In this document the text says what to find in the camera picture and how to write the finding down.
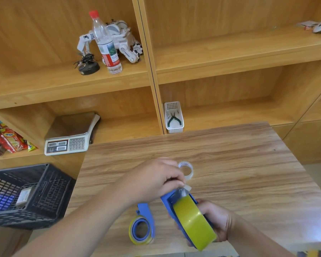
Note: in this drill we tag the person's right hand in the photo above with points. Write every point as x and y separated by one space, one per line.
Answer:
220 222

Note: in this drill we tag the person's left hand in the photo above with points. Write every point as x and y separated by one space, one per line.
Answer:
147 181

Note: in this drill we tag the person's right fingers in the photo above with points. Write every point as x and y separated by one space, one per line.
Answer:
203 204

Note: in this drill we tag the person's left fingers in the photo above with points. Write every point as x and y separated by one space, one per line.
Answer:
173 172

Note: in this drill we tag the yellow tape roll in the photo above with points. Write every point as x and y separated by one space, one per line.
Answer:
131 235
194 219

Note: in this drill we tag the blue tape dispenser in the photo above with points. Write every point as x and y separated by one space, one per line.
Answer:
167 202
147 212

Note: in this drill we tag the person's left forearm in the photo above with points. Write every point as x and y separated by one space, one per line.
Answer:
77 227

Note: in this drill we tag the person's right forearm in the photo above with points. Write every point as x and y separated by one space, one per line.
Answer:
254 238

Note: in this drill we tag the small clear tape roll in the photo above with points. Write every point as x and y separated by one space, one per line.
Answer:
190 171

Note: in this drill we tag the white plastic basket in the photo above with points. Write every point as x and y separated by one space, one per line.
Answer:
173 105

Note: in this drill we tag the grey digital weighing scale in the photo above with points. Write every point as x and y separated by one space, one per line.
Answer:
69 131

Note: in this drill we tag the black plastic crate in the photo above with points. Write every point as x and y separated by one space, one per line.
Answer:
48 198

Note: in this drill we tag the wooden shelf unit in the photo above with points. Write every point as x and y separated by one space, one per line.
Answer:
230 50

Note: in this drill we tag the black spider toy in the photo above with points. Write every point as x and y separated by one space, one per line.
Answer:
88 66

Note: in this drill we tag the clear bottle with red cap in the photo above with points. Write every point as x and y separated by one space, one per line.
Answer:
107 48

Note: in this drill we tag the white robot dog toy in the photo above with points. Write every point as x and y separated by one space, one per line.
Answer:
124 37

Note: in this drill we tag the small yellow snack packet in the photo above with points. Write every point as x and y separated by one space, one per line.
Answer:
31 146

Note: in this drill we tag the white label card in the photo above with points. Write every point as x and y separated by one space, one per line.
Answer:
24 196

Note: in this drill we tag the red snack packet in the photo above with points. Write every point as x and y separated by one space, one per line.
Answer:
12 140

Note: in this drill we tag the small paper card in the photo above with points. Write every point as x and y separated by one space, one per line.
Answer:
306 24

